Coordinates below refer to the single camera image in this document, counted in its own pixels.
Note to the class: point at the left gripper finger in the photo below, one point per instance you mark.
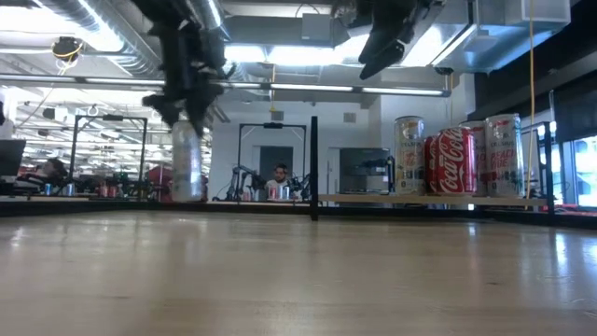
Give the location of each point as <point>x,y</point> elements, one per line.
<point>198,112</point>
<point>163,108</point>

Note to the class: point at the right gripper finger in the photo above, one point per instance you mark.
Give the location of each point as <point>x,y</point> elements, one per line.
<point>384,42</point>
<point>384,63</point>

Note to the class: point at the red Coca-Cola can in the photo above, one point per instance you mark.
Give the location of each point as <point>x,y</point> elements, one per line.
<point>456,163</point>
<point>430,163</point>

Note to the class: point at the Celsius Peach Vibe can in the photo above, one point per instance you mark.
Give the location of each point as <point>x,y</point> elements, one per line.
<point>504,158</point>

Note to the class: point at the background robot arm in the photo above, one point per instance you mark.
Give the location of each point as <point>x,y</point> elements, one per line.
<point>302,184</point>
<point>245,182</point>

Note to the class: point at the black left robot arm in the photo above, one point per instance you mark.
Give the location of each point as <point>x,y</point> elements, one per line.
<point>177,14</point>

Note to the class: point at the red storage bin rack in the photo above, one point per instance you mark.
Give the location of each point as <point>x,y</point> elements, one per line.
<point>161,184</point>

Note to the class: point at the long ceiling light strip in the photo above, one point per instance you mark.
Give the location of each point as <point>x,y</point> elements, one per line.
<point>303,87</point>

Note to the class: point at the dark grey door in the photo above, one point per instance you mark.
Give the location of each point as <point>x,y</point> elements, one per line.
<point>275,154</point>

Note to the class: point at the bright ceiling light panel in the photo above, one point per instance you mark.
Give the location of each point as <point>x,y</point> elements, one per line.
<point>289,55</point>

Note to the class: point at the person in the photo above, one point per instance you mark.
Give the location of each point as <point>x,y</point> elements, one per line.
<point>53,170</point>
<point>280,176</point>

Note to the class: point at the small red background can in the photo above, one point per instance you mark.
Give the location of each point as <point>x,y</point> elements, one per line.
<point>273,192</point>

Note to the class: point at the dark grey cabinet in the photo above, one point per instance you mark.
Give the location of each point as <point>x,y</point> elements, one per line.
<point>364,172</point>

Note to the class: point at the small silver background can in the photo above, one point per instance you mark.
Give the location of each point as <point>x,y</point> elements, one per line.
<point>283,192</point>

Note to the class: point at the black monitor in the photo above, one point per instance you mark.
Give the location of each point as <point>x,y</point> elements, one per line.
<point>11,156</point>

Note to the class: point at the bright window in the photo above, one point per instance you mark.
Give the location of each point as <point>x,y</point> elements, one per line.
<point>585,172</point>

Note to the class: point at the black background gantry frame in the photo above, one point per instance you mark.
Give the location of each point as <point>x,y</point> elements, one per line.
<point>112,117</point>
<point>273,125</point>

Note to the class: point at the grey wall vent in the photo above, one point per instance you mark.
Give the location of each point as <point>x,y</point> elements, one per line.
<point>277,116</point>
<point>350,117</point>

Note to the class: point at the spiral silver air duct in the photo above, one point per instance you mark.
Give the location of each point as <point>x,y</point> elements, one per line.
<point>112,42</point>

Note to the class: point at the rectangular silver air duct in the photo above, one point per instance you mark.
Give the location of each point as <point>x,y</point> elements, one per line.
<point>490,42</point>

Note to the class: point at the wooden shelf with black frame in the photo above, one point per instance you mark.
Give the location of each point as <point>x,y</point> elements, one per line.
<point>373,199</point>

